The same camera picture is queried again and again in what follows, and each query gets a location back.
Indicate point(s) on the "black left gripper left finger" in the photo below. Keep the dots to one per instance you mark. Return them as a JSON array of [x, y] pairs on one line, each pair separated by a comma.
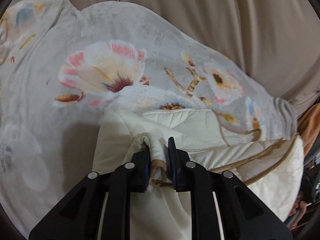
[[98, 207]]

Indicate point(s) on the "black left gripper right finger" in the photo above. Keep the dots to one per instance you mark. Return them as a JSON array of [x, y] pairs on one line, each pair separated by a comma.
[[222, 206]]

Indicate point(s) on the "white quilted duvet tan trim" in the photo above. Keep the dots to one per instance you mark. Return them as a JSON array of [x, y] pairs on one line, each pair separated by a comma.
[[271, 168]]

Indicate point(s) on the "person's right hand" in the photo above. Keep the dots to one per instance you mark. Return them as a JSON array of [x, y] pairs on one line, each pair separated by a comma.
[[299, 206]]

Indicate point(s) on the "orange hanging garment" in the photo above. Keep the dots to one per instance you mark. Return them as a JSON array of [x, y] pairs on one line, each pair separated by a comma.
[[308, 127]]

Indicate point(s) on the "grey floral fleece blanket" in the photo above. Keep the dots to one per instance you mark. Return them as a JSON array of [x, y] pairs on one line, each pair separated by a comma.
[[62, 67]]

